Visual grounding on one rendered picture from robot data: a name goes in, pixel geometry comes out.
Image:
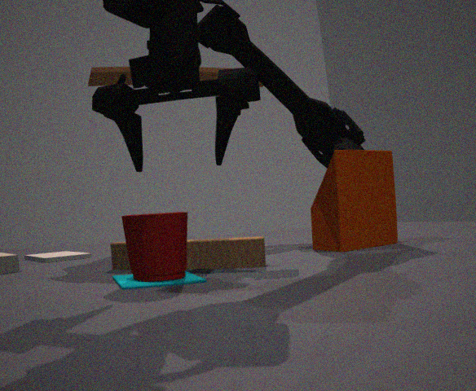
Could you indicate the red cup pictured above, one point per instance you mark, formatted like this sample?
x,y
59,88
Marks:
x,y
156,245

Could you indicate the brown flat bar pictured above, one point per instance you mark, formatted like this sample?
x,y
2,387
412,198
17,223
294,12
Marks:
x,y
208,254

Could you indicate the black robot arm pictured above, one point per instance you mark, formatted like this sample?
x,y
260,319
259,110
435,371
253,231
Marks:
x,y
322,128

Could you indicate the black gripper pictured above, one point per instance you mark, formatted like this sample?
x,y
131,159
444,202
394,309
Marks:
x,y
235,87

